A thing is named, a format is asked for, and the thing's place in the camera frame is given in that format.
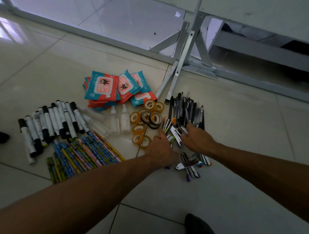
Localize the person's right forearm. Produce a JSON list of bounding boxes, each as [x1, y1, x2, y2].
[[209, 142, 309, 223]]

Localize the pile of teal wipe packets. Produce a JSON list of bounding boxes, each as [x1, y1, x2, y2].
[[82, 70, 158, 113]]

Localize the clear plastic bottle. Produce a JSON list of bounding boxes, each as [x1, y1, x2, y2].
[[82, 113, 111, 138], [120, 103, 131, 134], [77, 105, 107, 122], [110, 105, 120, 135]]

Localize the pile of black pens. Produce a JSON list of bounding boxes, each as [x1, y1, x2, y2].
[[168, 92, 205, 132]]

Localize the pile of colourful patterned pencils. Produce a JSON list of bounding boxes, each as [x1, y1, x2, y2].
[[46, 131, 126, 185]]

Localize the row of black-capped white markers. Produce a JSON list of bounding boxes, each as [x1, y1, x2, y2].
[[18, 100, 91, 166]]

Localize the grey metal partition frame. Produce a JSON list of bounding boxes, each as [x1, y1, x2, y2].
[[0, 0, 309, 104]]

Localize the pile of small tape rolls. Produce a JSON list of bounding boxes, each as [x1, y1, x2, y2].
[[129, 99, 165, 150]]

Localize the white partition board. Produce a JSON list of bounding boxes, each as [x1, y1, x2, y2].
[[0, 0, 309, 58]]

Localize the person's right hand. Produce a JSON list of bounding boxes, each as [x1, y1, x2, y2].
[[180, 123, 218, 157]]

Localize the pile of small staplers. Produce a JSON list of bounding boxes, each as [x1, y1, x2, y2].
[[161, 117, 213, 183]]

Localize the person's left forearm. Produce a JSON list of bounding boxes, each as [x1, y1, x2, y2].
[[0, 154, 174, 234]]

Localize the person's left hand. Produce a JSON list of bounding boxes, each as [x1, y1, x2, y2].
[[144, 128, 179, 168]]

